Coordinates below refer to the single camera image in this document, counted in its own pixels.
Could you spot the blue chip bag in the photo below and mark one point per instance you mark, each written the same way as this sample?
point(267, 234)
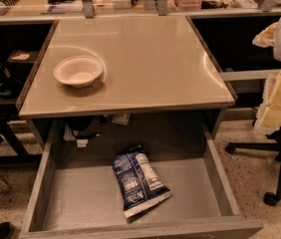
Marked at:
point(140, 186)

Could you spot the grey open drawer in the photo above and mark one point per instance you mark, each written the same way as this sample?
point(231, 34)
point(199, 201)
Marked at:
point(76, 194)

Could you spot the white paper bowl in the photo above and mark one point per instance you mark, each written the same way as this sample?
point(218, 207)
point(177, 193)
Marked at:
point(78, 71)

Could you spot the black desk leg frame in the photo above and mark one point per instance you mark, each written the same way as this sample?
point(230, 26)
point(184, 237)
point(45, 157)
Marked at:
point(21, 156)

